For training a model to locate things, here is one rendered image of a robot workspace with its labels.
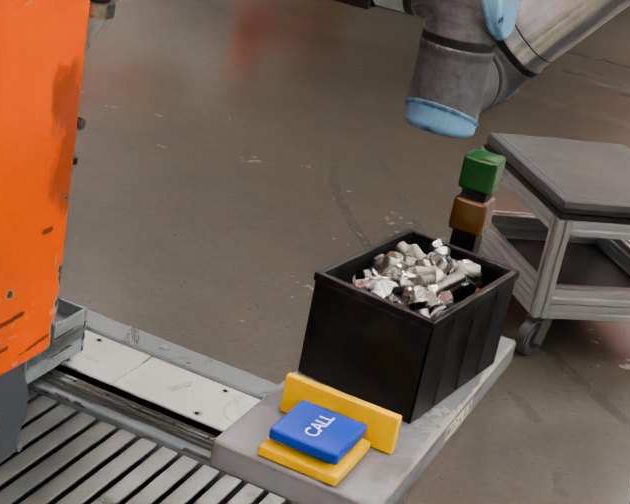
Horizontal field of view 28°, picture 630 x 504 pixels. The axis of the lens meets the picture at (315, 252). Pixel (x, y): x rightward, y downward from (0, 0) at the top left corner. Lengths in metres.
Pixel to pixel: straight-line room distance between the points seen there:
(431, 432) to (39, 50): 0.54
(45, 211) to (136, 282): 1.45
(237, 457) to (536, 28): 0.71
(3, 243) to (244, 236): 1.80
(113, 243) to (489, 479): 1.00
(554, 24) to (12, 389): 0.78
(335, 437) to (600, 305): 1.42
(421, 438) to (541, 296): 1.23
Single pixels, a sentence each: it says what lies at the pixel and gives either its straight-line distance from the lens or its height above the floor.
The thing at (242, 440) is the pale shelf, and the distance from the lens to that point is 1.18.
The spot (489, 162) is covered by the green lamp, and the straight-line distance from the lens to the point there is 1.40.
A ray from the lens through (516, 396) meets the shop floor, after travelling 2.36.
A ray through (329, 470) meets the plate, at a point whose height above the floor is 0.46.
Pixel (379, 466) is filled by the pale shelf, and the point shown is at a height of 0.45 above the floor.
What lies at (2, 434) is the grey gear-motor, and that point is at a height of 0.30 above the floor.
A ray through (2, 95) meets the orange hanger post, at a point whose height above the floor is 0.78.
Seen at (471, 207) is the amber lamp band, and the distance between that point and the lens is 1.42.
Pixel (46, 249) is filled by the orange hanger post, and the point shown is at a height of 0.63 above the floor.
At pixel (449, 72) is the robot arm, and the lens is 1.50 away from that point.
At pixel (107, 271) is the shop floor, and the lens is 2.53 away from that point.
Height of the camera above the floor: 1.07
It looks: 23 degrees down
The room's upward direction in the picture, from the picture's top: 11 degrees clockwise
